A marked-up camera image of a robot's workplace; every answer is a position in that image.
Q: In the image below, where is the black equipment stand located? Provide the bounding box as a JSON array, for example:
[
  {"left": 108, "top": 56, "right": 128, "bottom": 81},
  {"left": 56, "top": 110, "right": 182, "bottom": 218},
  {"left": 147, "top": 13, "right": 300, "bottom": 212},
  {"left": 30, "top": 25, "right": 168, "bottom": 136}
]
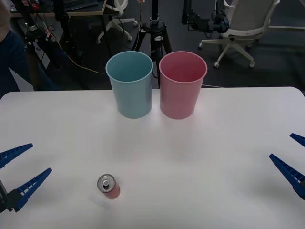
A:
[{"left": 22, "top": 0, "right": 72, "bottom": 71}]

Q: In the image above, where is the red drink can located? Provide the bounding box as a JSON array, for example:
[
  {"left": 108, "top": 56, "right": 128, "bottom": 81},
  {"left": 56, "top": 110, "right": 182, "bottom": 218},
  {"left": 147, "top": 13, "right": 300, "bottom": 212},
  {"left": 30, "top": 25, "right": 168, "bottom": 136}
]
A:
[{"left": 96, "top": 174, "right": 121, "bottom": 200}]

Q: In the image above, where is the pale blue plastic bin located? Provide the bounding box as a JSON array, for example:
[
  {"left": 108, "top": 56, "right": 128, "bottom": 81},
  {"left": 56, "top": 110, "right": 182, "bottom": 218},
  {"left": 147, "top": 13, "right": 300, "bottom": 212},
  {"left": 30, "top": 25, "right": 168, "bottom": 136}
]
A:
[{"left": 105, "top": 51, "right": 153, "bottom": 119}]

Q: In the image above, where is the wood-edged desk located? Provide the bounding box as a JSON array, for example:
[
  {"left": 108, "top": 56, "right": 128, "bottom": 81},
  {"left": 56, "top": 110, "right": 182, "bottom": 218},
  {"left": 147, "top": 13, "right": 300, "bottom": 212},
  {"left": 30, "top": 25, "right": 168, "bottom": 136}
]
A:
[{"left": 9, "top": 0, "right": 107, "bottom": 18}]

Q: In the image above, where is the white office chair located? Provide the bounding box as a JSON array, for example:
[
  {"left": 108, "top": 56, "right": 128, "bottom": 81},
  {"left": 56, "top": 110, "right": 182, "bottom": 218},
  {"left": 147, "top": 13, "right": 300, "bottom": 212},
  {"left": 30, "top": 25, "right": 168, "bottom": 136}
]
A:
[
  {"left": 96, "top": 0, "right": 139, "bottom": 44},
  {"left": 198, "top": 0, "right": 272, "bottom": 69}
]

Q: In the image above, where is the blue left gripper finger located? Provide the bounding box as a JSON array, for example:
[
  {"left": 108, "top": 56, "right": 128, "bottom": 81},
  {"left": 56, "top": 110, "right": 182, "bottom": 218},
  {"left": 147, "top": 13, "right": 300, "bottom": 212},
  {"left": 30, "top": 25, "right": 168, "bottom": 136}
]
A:
[
  {"left": 7, "top": 167, "right": 53, "bottom": 212},
  {"left": 0, "top": 143, "right": 34, "bottom": 169}
]

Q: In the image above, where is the person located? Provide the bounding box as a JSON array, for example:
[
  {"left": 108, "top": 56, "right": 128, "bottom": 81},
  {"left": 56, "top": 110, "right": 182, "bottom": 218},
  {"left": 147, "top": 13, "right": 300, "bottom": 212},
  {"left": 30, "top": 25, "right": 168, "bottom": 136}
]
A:
[{"left": 0, "top": 0, "right": 57, "bottom": 92}]

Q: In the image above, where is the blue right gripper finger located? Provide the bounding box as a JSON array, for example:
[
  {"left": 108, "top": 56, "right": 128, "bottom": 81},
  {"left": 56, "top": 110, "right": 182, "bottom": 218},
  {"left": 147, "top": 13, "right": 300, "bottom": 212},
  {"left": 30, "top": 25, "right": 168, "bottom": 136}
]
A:
[
  {"left": 289, "top": 133, "right": 305, "bottom": 147},
  {"left": 269, "top": 153, "right": 305, "bottom": 200}
]

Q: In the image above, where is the pink plastic bin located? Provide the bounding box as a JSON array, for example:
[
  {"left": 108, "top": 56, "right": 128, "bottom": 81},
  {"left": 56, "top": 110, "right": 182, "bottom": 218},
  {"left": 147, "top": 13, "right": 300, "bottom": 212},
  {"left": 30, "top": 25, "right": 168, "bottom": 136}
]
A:
[{"left": 158, "top": 51, "right": 207, "bottom": 120}]

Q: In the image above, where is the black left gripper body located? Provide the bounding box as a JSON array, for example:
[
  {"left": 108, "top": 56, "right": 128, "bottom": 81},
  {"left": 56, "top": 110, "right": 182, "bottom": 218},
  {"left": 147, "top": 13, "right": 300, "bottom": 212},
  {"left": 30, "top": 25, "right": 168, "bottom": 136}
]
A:
[{"left": 0, "top": 178, "right": 10, "bottom": 213}]

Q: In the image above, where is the black camera tripod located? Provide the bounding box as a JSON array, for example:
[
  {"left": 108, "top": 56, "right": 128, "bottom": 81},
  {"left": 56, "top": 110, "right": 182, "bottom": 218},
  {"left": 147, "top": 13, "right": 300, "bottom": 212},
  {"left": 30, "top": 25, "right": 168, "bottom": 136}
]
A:
[{"left": 132, "top": 0, "right": 173, "bottom": 89}]

